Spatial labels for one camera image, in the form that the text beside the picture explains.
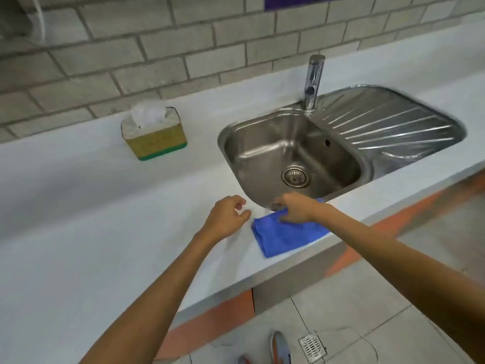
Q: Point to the yellow green tissue box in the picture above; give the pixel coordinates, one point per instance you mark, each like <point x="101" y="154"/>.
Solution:
<point x="157" y="142"/>

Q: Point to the orange cabinet panel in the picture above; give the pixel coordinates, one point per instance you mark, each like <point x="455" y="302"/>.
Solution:
<point x="416" y="214"/>
<point x="212" y="326"/>

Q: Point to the grey orange shoe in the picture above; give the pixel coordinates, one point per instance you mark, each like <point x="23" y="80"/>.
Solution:
<point x="280" y="348"/>

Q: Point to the person's left forearm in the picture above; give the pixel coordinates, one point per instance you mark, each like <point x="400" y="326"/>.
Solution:
<point x="159" y="299"/>

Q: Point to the person's right forearm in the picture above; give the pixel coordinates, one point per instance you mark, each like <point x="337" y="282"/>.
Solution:
<point x="401" y="261"/>

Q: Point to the person's right hand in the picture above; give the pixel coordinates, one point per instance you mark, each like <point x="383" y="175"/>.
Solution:
<point x="303" y="209"/>

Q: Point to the chrome faucet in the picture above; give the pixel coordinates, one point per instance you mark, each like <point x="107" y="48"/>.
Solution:
<point x="313" y="81"/>

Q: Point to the purple wall sign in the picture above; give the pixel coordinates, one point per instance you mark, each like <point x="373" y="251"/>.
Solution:
<point x="299" y="1"/>

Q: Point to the white wall dispenser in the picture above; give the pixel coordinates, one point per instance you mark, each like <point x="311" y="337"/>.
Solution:
<point x="22" y="18"/>

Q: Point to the stainless steel sink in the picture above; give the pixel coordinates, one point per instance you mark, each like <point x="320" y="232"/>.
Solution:
<point x="379" y="125"/>

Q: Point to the metal floor drain grate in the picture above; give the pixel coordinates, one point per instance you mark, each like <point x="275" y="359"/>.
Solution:
<point x="312" y="347"/>

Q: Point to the blue microfibre cloth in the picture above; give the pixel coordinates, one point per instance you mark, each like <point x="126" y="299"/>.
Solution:
<point x="282" y="236"/>

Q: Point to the metal sink drain strainer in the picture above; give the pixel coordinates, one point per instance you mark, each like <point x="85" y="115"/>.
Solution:
<point x="295" y="177"/>

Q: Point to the white tissue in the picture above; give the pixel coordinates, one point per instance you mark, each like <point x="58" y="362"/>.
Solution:
<point x="148" y="113"/>

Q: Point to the person's right thumb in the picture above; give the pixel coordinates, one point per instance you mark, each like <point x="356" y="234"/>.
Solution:
<point x="285" y="219"/>

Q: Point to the person's left thumb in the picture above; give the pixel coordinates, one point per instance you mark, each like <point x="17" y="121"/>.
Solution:
<point x="244" y="216"/>

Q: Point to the person's left hand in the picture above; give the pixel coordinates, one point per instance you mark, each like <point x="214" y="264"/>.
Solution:
<point x="221" y="221"/>

